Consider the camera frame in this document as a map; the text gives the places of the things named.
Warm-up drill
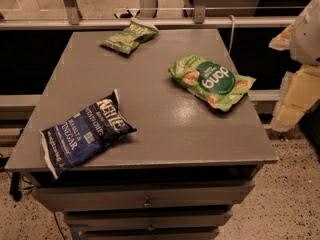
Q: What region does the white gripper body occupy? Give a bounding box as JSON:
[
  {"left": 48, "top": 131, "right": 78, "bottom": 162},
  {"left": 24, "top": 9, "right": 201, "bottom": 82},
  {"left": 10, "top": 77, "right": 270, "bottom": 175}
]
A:
[{"left": 290, "top": 0, "right": 320, "bottom": 66}]

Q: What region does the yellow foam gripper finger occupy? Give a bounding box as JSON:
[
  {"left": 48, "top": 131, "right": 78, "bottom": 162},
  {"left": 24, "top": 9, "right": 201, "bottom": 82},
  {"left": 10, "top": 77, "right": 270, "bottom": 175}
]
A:
[
  {"left": 270, "top": 65, "right": 320, "bottom": 132},
  {"left": 269, "top": 24, "right": 294, "bottom": 51}
]

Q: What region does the green jalapeno chip bag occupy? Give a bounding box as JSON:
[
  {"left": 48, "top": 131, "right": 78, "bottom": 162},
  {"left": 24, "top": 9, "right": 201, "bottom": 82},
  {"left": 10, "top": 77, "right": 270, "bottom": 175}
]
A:
[{"left": 101, "top": 18, "right": 159, "bottom": 55}]

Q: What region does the green Dang snack bag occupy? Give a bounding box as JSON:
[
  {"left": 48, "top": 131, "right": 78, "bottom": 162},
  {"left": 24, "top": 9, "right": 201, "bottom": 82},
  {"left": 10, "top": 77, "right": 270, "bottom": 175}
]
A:
[{"left": 169, "top": 55, "right": 255, "bottom": 112}]

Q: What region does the blue Kettle chip bag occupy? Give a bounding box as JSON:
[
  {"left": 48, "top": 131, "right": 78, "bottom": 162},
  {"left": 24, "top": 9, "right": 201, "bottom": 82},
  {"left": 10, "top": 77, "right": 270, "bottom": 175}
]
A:
[{"left": 41, "top": 89, "right": 137, "bottom": 180}]

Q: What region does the grey drawer cabinet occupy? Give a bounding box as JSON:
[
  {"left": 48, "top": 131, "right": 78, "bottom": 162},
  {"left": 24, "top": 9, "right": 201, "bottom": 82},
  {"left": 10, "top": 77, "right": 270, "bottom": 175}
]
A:
[{"left": 4, "top": 29, "right": 279, "bottom": 240}]

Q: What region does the bottom grey drawer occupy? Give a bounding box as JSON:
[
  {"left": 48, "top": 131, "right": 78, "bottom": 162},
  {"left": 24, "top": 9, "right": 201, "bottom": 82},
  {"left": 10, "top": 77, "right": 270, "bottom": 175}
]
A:
[{"left": 72, "top": 228, "right": 219, "bottom": 240}]

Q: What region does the grey drawer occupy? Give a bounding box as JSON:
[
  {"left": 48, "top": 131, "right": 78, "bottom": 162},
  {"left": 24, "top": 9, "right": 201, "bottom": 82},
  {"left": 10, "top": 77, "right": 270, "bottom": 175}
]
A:
[
  {"left": 32, "top": 181, "right": 255, "bottom": 212},
  {"left": 64, "top": 210, "right": 232, "bottom": 231},
  {"left": 72, "top": 228, "right": 219, "bottom": 240}
]

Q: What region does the middle grey drawer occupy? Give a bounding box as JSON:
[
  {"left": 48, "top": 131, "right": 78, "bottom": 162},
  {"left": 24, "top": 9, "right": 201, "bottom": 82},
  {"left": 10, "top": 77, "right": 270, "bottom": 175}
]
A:
[{"left": 64, "top": 210, "right": 232, "bottom": 231}]

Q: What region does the top grey drawer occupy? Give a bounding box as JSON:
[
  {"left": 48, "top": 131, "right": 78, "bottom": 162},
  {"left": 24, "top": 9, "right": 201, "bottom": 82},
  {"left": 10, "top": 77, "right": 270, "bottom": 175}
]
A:
[{"left": 32, "top": 181, "right": 255, "bottom": 212}]

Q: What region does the white hanging cable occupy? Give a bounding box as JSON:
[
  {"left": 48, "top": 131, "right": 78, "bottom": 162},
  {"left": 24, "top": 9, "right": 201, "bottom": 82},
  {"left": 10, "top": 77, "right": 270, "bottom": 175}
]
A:
[{"left": 227, "top": 14, "right": 236, "bottom": 55}]

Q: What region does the metal guard rail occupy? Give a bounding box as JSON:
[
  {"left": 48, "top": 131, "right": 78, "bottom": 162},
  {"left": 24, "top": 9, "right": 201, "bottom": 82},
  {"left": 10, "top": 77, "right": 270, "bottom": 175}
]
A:
[{"left": 0, "top": 0, "right": 310, "bottom": 30}]

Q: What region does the black floor cable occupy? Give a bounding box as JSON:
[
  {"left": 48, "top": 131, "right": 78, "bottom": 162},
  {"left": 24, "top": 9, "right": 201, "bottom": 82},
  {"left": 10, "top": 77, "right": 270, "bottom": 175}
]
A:
[{"left": 0, "top": 153, "right": 68, "bottom": 240}]

